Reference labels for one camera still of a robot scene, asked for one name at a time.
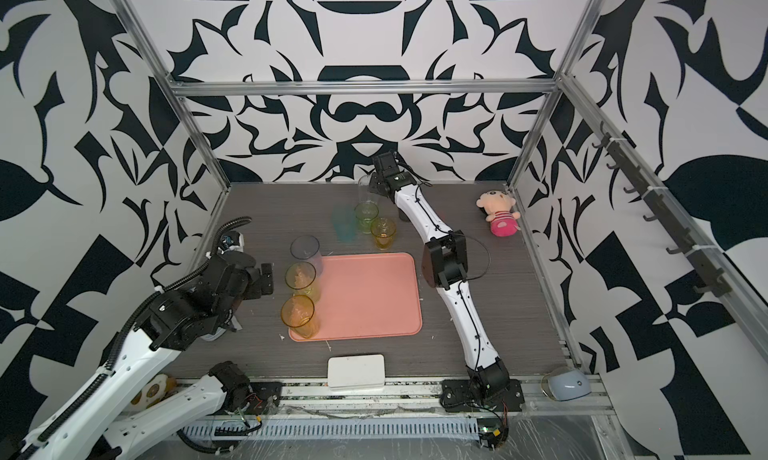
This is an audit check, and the pink plush doll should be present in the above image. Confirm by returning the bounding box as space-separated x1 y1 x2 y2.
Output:
476 190 521 238

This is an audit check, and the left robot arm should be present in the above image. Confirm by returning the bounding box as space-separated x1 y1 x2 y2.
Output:
1 251 274 459

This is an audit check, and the green small glass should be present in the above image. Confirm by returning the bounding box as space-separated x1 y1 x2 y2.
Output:
354 201 379 235

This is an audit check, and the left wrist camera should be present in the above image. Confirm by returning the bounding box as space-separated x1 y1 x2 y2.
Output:
218 230 244 253

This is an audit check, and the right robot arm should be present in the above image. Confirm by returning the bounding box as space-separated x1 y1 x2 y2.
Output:
369 152 510 408

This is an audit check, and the blue-purple glass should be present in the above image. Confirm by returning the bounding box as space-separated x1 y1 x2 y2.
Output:
290 235 323 276

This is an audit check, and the grey white dish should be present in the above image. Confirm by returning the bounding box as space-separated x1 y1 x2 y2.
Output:
541 367 592 402

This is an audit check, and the brown white plush toy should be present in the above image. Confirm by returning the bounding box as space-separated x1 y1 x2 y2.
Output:
124 373 177 413

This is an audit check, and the pink tray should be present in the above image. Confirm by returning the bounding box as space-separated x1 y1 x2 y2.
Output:
307 253 422 342

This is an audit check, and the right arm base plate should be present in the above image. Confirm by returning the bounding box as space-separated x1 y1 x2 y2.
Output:
439 379 525 414

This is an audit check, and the teal glass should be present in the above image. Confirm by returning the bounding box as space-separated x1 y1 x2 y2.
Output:
331 205 357 243

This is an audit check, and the amber tall glass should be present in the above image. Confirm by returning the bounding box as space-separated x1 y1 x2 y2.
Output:
280 295 319 339

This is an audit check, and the yellow short glass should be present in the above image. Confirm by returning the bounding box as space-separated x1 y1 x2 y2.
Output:
370 217 397 250

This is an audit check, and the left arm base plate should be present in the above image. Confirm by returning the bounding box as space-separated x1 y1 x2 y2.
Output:
240 381 284 415

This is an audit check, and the white cable duct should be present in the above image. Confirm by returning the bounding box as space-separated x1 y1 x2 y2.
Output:
184 417 482 442

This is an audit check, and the yellow-green glass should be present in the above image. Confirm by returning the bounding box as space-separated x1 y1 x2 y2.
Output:
284 262 321 303

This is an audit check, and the wall hook rail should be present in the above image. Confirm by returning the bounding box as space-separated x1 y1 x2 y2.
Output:
593 122 733 298

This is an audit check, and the white box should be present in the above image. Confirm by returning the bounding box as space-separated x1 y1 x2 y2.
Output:
327 354 386 391

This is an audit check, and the clear tall glass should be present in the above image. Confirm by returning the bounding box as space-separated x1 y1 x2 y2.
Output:
357 171 387 205

